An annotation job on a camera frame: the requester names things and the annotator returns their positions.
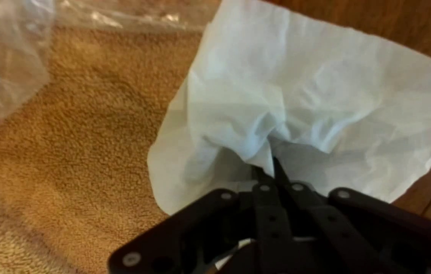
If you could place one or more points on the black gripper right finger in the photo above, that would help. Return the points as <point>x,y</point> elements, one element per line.
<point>326,229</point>

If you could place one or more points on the orange towel with bag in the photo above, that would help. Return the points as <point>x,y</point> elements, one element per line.
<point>87,153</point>

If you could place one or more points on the white paper towel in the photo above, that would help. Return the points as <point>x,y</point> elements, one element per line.
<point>326,101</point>

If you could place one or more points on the clear plastic zip bag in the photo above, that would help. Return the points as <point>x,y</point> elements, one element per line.
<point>6,61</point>

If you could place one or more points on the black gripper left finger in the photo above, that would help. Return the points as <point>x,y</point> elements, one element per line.
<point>265,229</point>

